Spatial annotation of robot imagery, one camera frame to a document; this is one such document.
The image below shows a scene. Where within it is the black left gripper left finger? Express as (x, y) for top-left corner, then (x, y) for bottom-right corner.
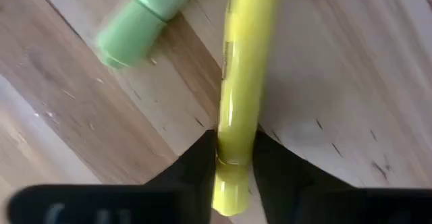
(5, 128), (217, 224)

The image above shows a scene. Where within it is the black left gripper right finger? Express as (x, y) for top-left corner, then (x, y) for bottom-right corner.
(252, 130), (432, 224)

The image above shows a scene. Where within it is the yellow translucent highlighter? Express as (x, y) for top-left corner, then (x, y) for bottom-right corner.
(211, 0), (281, 217)

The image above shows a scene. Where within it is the light green highlighter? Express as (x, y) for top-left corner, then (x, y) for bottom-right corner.
(95, 0), (200, 69)

